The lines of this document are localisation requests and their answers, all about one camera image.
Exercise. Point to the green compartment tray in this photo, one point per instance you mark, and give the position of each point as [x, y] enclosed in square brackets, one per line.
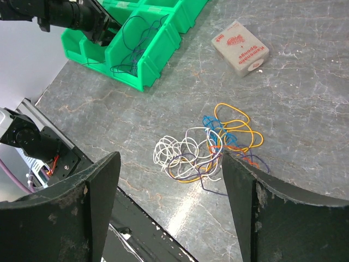
[150, 34]

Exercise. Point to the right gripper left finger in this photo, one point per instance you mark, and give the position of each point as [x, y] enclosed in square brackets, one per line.
[67, 221]

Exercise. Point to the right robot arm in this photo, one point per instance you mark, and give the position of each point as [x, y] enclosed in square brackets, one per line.
[61, 159]

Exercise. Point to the small grey red box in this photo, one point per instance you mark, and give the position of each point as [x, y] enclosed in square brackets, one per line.
[243, 51]

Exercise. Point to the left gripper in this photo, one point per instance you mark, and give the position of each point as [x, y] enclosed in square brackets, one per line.
[105, 27]

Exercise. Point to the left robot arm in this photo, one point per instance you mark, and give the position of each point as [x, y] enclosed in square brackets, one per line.
[89, 17]

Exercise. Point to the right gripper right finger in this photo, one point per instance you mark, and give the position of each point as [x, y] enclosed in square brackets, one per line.
[277, 221]

